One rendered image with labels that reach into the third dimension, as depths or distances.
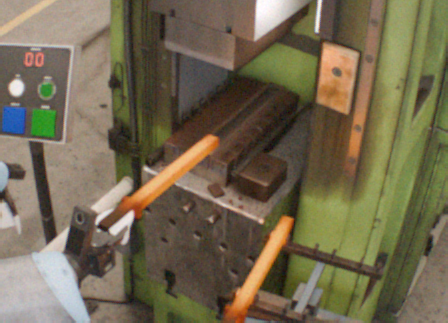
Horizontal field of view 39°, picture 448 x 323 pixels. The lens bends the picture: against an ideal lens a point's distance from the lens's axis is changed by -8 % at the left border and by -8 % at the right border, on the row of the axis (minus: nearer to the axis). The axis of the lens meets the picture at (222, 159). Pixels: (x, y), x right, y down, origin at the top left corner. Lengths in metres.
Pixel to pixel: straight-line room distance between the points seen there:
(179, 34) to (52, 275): 0.90
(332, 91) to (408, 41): 0.25
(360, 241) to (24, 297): 1.20
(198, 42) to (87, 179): 1.77
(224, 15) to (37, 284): 0.87
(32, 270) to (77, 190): 2.34
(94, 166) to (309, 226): 1.66
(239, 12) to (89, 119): 2.27
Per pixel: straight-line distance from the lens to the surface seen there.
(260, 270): 1.56
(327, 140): 1.76
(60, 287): 0.92
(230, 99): 2.04
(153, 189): 1.46
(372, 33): 1.57
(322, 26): 1.58
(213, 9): 1.58
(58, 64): 1.91
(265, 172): 1.78
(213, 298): 2.05
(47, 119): 1.92
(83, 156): 3.46
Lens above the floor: 2.08
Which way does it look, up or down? 38 degrees down
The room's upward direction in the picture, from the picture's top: 3 degrees clockwise
